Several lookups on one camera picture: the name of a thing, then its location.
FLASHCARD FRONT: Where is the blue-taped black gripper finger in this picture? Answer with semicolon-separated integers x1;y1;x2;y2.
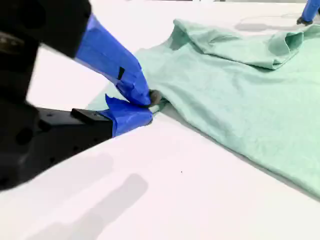
296;0;320;26
37;93;154;161
37;0;162;108

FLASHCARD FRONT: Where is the pale green T-shirt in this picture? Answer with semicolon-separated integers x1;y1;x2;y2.
85;18;320;201

